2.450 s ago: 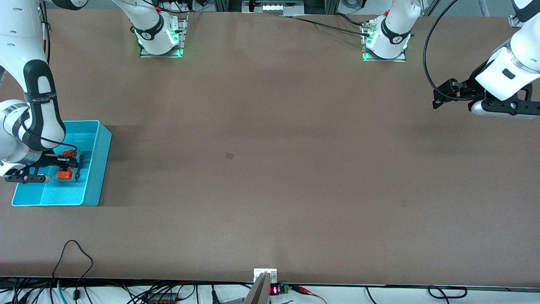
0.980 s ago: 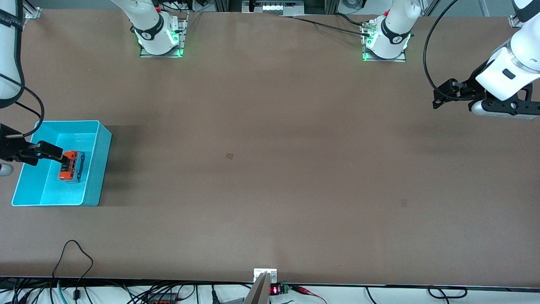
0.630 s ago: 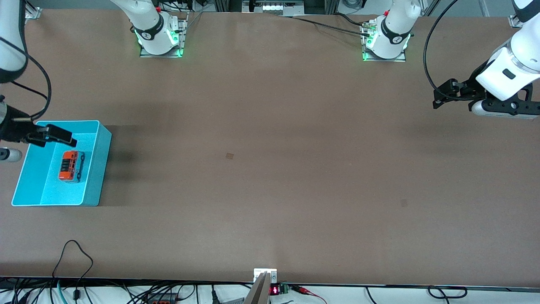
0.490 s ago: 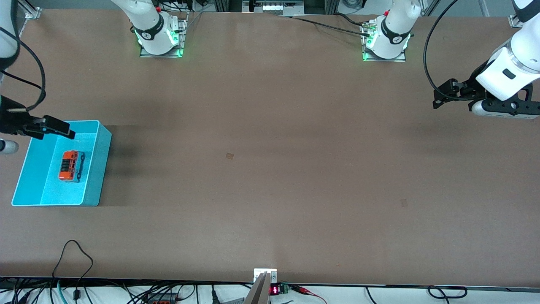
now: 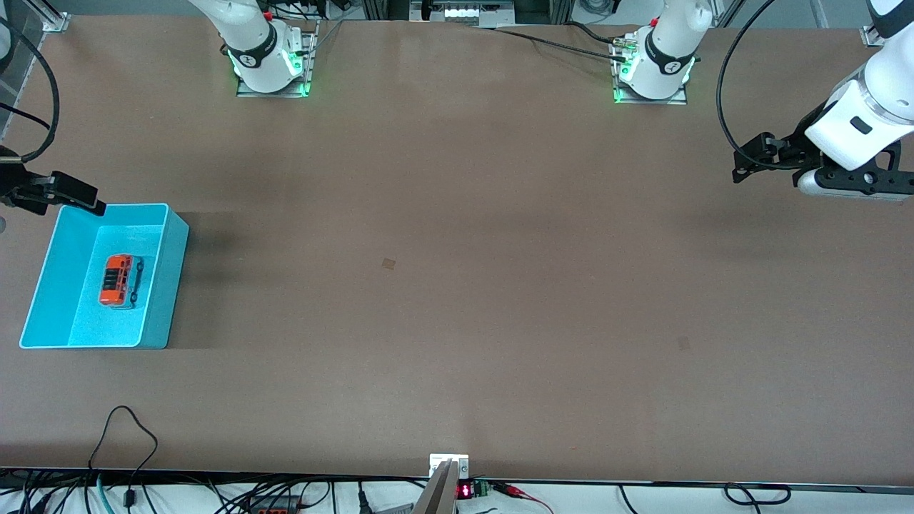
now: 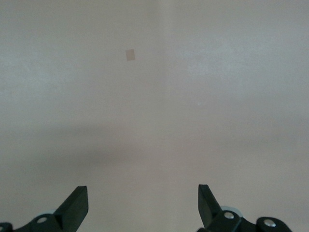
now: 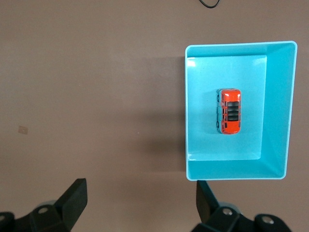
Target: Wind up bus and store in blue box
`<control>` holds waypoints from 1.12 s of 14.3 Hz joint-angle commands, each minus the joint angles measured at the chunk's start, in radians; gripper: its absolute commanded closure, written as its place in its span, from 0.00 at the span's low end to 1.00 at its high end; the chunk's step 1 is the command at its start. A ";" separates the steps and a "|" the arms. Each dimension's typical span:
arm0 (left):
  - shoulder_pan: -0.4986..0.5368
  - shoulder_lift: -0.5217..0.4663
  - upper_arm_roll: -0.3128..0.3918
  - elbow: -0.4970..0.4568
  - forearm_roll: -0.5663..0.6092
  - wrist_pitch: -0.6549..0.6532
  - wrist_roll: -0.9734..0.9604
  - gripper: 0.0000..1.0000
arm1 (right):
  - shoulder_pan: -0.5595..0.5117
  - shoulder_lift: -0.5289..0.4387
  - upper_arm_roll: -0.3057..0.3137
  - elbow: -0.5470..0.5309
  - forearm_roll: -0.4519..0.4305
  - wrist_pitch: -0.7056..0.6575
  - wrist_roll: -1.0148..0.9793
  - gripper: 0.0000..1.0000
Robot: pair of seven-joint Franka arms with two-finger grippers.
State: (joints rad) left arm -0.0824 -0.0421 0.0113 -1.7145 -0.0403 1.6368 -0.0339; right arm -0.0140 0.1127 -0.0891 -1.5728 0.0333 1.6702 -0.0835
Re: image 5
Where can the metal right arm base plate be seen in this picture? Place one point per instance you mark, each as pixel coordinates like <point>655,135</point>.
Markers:
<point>310,57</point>

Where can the blue plastic box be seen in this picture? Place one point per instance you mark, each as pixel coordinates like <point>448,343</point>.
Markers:
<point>50,285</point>

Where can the red alligator clip lead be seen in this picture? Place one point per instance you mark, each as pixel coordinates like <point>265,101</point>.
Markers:
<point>513,490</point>

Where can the small metal corner bracket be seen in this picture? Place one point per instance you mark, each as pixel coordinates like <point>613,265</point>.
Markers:
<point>870,37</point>

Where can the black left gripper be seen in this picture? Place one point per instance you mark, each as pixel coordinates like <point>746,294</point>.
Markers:
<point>791,149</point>

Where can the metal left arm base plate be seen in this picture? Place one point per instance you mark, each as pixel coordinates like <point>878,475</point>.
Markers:
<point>678,101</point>

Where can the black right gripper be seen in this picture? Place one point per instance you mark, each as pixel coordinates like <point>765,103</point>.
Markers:
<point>16,184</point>

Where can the red digit display module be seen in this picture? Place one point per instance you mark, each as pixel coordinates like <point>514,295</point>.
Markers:
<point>465,491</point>

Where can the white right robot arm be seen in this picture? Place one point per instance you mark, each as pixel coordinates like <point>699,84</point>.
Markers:
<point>250,43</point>

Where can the white mounting plate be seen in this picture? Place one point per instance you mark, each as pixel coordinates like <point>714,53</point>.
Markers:
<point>437,460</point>

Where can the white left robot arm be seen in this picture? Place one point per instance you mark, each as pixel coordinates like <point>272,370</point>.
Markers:
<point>871,107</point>

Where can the aluminium frame corner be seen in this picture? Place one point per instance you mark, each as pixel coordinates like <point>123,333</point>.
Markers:
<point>56,20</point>

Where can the orange toy bus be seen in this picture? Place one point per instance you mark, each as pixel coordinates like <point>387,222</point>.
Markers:
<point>118,280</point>

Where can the grey metal bar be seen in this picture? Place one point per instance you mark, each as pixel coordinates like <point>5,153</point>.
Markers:
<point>439,492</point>

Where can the aluminium strut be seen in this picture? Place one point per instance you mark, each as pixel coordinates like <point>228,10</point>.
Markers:
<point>728,11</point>

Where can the grey equipment with white connectors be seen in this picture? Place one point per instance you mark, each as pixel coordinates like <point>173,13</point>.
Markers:
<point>464,13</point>

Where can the black power strip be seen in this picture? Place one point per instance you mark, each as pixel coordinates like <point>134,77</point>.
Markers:
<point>275,508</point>

